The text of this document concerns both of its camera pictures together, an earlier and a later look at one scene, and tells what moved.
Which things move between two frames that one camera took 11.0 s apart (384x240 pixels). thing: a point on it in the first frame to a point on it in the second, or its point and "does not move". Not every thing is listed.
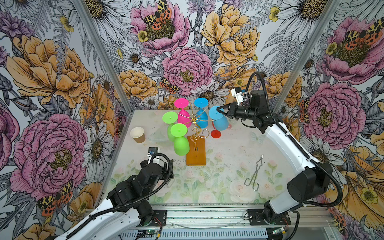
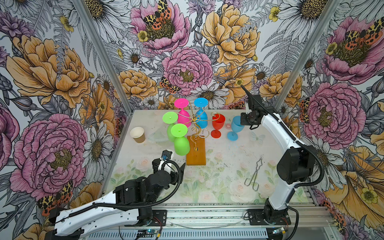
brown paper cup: x=138 y=134 does not move
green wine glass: x=181 y=145 does not move
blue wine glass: x=201 y=116 does not move
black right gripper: x=231 y=113 to x=243 y=121
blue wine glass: x=221 y=122 to x=236 y=127
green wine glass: x=170 y=117 does not move
